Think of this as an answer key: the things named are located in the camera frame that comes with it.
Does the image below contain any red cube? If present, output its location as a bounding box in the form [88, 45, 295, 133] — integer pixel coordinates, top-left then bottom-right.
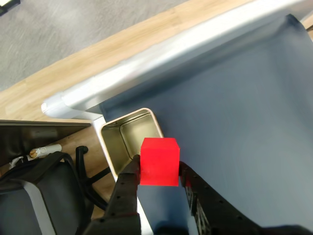
[139, 137, 180, 187]

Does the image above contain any large black office chair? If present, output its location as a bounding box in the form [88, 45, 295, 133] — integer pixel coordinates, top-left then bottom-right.
[0, 145, 111, 235]

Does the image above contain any aluminium table rail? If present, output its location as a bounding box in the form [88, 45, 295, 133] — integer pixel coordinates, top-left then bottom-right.
[41, 0, 303, 120]

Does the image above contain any dark blue table mat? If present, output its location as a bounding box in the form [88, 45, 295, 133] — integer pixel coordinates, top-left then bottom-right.
[99, 13, 313, 235]

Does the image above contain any beige square metal container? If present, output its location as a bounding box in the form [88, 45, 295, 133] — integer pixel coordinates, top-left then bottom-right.
[100, 107, 164, 183]

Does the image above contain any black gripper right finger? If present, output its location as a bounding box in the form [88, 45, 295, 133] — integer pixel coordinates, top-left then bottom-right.
[179, 161, 260, 235]

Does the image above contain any white tube with brass tip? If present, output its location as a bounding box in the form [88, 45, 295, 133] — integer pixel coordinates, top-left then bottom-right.
[28, 143, 62, 158]

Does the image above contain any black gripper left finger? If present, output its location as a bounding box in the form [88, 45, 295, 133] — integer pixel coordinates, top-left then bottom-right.
[84, 155, 142, 235]

